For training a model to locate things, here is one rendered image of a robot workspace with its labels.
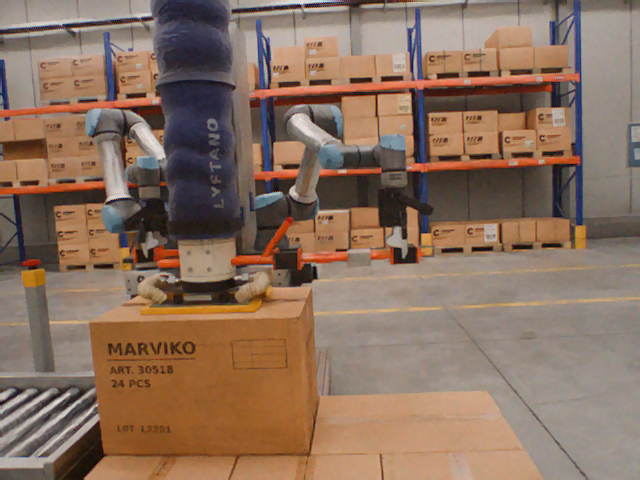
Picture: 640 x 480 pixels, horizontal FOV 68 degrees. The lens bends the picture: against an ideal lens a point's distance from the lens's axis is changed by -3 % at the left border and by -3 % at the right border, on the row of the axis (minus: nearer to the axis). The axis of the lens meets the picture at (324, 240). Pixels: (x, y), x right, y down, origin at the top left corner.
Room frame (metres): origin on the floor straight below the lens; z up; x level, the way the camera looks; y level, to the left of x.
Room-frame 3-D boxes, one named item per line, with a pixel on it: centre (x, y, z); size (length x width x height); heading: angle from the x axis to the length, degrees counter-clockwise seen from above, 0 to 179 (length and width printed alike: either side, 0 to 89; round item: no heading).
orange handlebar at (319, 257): (1.61, 0.16, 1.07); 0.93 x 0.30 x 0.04; 86
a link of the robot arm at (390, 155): (1.47, -0.22, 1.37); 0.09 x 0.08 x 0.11; 26
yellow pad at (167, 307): (1.41, 0.37, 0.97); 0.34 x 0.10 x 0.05; 86
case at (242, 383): (1.50, 0.36, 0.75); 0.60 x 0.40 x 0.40; 86
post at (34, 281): (2.07, 1.27, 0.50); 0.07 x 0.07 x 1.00; 86
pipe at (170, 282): (1.50, 0.36, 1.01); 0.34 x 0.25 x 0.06; 86
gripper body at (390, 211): (1.47, -0.21, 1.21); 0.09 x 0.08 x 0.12; 86
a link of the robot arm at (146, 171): (1.78, 0.63, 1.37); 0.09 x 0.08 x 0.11; 42
